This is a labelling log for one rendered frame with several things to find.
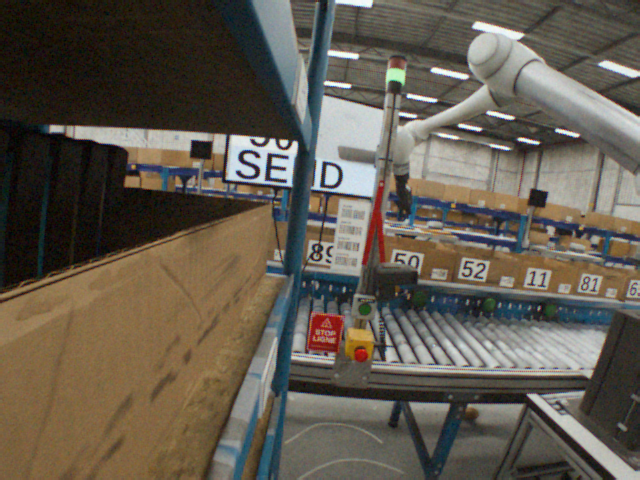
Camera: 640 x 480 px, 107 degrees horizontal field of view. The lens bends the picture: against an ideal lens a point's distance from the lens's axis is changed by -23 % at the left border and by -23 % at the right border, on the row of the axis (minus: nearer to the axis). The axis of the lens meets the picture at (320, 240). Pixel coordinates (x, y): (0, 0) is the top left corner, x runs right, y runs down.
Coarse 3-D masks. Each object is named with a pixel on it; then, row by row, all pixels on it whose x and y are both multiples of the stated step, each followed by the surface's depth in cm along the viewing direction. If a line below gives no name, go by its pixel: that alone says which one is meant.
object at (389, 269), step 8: (384, 264) 82; (392, 264) 82; (400, 264) 83; (376, 272) 80; (384, 272) 79; (392, 272) 79; (400, 272) 79; (408, 272) 79; (416, 272) 79; (376, 280) 80; (384, 280) 79; (392, 280) 79; (400, 280) 79; (408, 280) 79; (416, 280) 79; (384, 288) 81; (392, 288) 81; (384, 296) 81; (392, 296) 81
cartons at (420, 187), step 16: (128, 160) 579; (144, 160) 579; (160, 160) 579; (176, 160) 579; (192, 160) 578; (208, 160) 578; (128, 176) 559; (416, 192) 587; (432, 192) 584; (448, 192) 584; (464, 192) 583; (480, 192) 583; (496, 192) 583; (336, 208) 568; (496, 208) 588; (512, 208) 588; (528, 208) 587; (560, 208) 585; (576, 208) 585; (592, 224) 602; (608, 224) 590; (624, 224) 589; (544, 240) 571; (560, 240) 608; (576, 240) 573
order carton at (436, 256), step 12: (384, 240) 173; (396, 240) 173; (408, 240) 173; (420, 240) 173; (420, 252) 145; (432, 252) 145; (444, 252) 145; (456, 252) 145; (432, 264) 146; (444, 264) 146; (420, 276) 147
